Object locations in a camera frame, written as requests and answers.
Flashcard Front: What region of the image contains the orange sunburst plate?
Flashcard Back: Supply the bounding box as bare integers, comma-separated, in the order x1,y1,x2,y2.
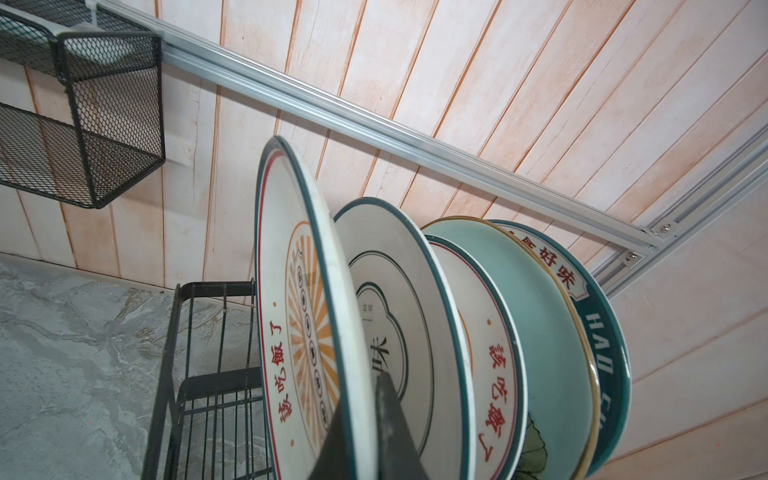
254,136,378,479
426,234,528,479

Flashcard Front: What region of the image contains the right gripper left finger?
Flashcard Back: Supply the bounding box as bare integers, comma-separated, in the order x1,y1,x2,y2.
309,400,358,480

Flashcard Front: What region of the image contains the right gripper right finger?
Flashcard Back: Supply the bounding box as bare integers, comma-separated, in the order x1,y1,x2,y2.
375,372,427,480

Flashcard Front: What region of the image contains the black mesh wall basket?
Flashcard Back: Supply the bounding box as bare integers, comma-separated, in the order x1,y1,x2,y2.
1,1,166,209

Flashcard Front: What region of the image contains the green rim white plate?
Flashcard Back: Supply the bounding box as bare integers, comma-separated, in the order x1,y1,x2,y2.
492,219,632,477

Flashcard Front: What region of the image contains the white plate green clover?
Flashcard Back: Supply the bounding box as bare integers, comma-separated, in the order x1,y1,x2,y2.
334,197,476,479

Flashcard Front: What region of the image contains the black two-tier dish rack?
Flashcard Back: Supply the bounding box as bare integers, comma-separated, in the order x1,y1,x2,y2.
141,280,276,479

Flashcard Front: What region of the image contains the mint green flower plate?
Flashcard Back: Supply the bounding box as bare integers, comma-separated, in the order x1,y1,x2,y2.
424,216,600,479

